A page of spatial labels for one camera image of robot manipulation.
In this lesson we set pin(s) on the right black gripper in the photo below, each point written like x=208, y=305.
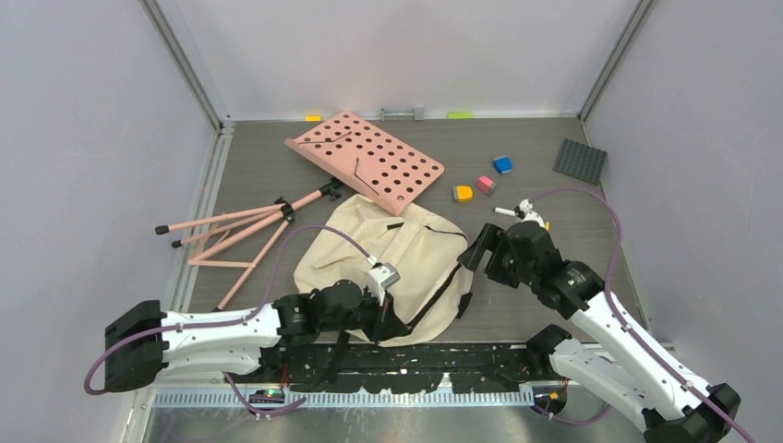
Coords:
x=487, y=238

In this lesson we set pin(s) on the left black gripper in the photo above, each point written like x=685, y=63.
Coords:
x=386, y=324

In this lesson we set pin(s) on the pink eraser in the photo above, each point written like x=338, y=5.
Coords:
x=486, y=185

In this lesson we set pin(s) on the cream canvas backpack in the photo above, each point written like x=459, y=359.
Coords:
x=433, y=290

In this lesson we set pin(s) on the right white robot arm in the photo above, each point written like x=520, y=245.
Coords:
x=666, y=400

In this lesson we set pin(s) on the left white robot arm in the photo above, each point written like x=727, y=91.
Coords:
x=147, y=344

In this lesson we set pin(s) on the blue capped white marker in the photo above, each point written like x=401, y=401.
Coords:
x=505, y=212

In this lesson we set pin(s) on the yellow eraser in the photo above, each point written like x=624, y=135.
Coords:
x=462, y=194

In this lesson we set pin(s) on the blue eraser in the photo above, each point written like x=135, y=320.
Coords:
x=502, y=164

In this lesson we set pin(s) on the dark grey studded plate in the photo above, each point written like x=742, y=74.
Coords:
x=580, y=161

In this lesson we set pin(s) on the green tape piece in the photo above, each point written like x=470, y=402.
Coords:
x=459, y=115

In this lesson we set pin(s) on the pink music stand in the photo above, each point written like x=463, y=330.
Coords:
x=354, y=152

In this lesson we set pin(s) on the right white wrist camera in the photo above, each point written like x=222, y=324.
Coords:
x=526, y=213

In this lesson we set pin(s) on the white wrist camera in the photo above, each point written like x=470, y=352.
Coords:
x=381, y=276
x=526, y=213

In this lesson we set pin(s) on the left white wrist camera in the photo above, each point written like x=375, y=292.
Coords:
x=381, y=276

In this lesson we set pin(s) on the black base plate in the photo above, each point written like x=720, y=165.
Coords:
x=480, y=367

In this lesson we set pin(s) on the metal wall bracket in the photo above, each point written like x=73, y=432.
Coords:
x=416, y=114

